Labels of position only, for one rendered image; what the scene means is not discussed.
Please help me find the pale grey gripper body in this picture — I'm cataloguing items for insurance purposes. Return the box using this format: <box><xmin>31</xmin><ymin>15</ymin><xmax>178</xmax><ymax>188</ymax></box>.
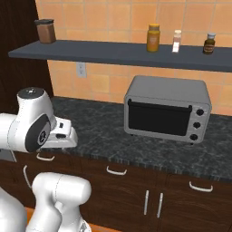
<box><xmin>40</xmin><ymin>126</ymin><xmax>79</xmax><ymax>150</ymax></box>

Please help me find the dark wood drawer front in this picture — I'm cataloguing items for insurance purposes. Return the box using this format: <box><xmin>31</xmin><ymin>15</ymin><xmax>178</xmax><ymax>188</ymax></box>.
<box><xmin>79</xmin><ymin>157</ymin><xmax>166</xmax><ymax>189</ymax></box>
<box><xmin>164</xmin><ymin>173</ymin><xmax>232</xmax><ymax>203</ymax></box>
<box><xmin>14</xmin><ymin>148</ymin><xmax>82</xmax><ymax>182</ymax></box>

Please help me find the dark wood cupboard door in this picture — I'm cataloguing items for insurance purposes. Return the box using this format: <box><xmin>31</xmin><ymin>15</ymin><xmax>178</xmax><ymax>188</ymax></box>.
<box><xmin>0</xmin><ymin>159</ymin><xmax>40</xmax><ymax>210</ymax></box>
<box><xmin>81</xmin><ymin>178</ymin><xmax>154</xmax><ymax>232</ymax></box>
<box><xmin>153</xmin><ymin>189</ymin><xmax>232</xmax><ymax>232</ymax></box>

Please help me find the tall dark wood cabinet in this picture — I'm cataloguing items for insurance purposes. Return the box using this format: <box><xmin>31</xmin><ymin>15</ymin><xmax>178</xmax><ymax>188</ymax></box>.
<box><xmin>0</xmin><ymin>0</ymin><xmax>54</xmax><ymax>115</ymax></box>

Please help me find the black toaster oven door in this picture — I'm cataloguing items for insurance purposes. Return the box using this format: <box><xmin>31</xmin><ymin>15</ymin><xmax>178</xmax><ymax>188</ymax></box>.
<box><xmin>126</xmin><ymin>99</ymin><xmax>194</xmax><ymax>138</ymax></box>

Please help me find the brown jar with black lid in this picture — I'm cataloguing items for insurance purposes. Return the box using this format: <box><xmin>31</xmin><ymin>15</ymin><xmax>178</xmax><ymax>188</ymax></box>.
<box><xmin>34</xmin><ymin>18</ymin><xmax>57</xmax><ymax>45</ymax></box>

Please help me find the grey toaster oven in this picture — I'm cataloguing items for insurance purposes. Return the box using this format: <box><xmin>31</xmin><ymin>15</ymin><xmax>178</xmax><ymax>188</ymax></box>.
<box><xmin>123</xmin><ymin>74</ymin><xmax>213</xmax><ymax>146</ymax></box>

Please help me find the yellow spice bottle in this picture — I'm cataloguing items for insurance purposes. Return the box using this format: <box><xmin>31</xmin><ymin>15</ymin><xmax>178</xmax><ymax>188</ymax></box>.
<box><xmin>146</xmin><ymin>23</ymin><xmax>161</xmax><ymax>53</ymax></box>

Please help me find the white shaker bottle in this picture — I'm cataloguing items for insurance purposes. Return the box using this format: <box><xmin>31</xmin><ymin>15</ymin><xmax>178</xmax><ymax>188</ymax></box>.
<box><xmin>171</xmin><ymin>29</ymin><xmax>183</xmax><ymax>54</ymax></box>

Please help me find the dark brown small bottle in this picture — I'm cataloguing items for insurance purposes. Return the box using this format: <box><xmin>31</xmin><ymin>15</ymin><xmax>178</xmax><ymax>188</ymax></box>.
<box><xmin>202</xmin><ymin>32</ymin><xmax>217</xmax><ymax>55</ymax></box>

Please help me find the white curved drawer handle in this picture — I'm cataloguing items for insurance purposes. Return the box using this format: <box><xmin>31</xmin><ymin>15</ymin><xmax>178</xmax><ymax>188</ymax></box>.
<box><xmin>35</xmin><ymin>152</ymin><xmax>56</xmax><ymax>162</ymax></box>
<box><xmin>188</xmin><ymin>180</ymin><xmax>214</xmax><ymax>193</ymax></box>
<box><xmin>105</xmin><ymin>165</ymin><xmax>128</xmax><ymax>177</ymax></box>

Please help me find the white cupboard door handle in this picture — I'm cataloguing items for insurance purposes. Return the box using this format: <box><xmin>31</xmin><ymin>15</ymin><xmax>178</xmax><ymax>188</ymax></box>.
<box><xmin>156</xmin><ymin>192</ymin><xmax>164</xmax><ymax>219</ymax></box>
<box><xmin>143</xmin><ymin>189</ymin><xmax>150</xmax><ymax>217</ymax></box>
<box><xmin>23</xmin><ymin>164</ymin><xmax>33</xmax><ymax>190</ymax></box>

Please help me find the white wall socket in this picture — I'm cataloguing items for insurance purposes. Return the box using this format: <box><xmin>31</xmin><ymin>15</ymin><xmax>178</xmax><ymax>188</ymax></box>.
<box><xmin>75</xmin><ymin>62</ymin><xmax>88</xmax><ymax>79</ymax></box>

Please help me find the black toaster oven door handle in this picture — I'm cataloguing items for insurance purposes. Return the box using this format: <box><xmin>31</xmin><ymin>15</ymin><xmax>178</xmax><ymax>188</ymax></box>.
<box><xmin>127</xmin><ymin>98</ymin><xmax>194</xmax><ymax>113</ymax></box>

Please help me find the dark grey wall shelf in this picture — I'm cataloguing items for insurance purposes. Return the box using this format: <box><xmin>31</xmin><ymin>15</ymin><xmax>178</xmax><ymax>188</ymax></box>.
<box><xmin>7</xmin><ymin>39</ymin><xmax>232</xmax><ymax>73</ymax></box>

